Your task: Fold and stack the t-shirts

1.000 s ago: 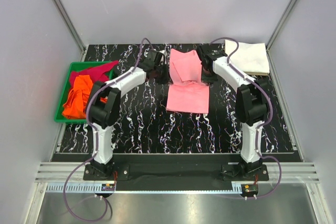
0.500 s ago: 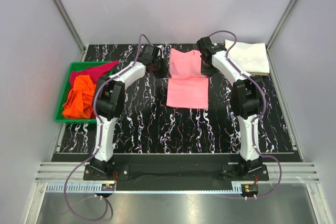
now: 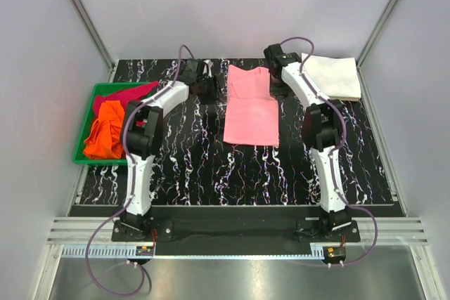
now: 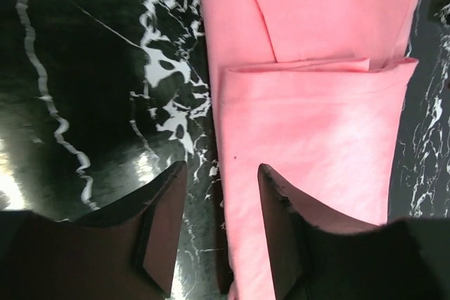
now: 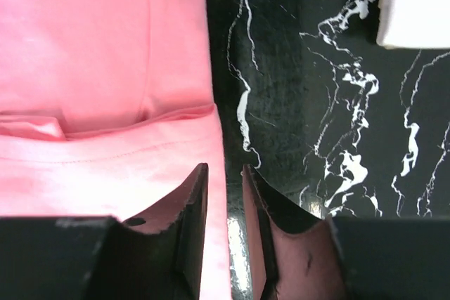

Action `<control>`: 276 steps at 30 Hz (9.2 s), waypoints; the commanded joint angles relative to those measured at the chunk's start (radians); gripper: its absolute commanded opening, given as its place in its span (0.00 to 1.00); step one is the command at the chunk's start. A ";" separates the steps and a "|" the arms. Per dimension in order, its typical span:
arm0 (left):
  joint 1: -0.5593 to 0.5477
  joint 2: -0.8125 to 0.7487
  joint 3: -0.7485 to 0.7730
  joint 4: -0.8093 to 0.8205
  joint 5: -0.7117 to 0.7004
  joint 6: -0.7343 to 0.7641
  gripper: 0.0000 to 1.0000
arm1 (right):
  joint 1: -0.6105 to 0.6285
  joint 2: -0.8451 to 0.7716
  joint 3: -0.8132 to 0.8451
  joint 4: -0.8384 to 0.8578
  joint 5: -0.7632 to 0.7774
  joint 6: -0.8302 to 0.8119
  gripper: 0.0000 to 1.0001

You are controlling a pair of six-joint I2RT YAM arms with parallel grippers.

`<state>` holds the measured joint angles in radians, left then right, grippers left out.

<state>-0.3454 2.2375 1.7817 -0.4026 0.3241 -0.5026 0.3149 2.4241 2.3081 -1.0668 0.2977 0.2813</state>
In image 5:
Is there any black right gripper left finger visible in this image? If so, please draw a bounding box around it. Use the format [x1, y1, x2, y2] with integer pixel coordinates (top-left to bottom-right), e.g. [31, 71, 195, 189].
[1, 163, 208, 299]

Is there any white folded cloth stack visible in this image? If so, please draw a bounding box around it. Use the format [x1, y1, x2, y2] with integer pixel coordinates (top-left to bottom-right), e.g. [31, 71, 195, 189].
[376, 0, 449, 49]

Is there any pink t shirt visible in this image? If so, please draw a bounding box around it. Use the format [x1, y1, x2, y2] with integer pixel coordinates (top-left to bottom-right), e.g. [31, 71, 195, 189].
[1, 0, 231, 299]

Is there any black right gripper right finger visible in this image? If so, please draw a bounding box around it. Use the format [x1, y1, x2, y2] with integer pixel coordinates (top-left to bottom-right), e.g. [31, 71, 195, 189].
[242, 165, 449, 299]

